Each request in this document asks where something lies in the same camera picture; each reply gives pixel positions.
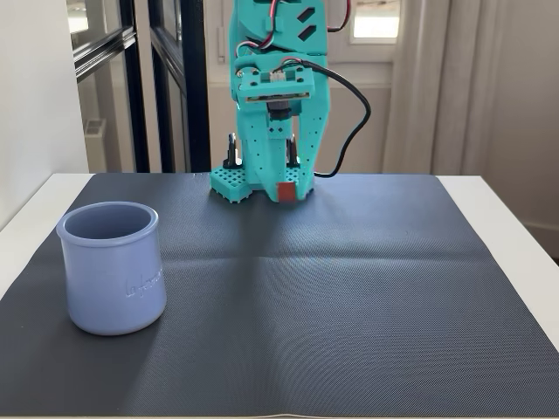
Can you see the red wooden block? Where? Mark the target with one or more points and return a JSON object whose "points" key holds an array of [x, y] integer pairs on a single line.
{"points": [[287, 193]]}

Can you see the white framed window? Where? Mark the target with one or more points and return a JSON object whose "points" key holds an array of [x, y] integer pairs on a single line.
{"points": [[375, 22]]}

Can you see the white wall vent grille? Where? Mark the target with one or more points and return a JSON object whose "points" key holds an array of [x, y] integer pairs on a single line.
{"points": [[95, 127]]}

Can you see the wrist camera module teal mount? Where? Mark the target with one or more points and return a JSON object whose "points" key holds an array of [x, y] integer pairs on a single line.
{"points": [[262, 85]]}

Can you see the black table clamp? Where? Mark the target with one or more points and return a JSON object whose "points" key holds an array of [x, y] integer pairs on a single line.
{"points": [[291, 150], [230, 153]]}

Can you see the black metal door frame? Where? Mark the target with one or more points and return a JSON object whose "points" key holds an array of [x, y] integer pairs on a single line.
{"points": [[194, 87]]}

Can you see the teal perforated robot base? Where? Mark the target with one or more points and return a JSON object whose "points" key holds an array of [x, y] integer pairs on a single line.
{"points": [[227, 181]]}

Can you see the white curtain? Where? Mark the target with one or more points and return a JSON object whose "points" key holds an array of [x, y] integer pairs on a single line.
{"points": [[458, 87]]}

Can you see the teal gripper with servo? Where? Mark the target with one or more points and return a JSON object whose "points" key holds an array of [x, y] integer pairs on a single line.
{"points": [[265, 150]]}

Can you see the dark grey textured mat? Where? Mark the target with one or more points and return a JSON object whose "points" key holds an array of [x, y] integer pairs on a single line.
{"points": [[279, 327]]}

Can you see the blue ceramic pot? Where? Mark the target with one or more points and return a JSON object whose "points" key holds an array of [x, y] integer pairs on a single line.
{"points": [[113, 279]]}

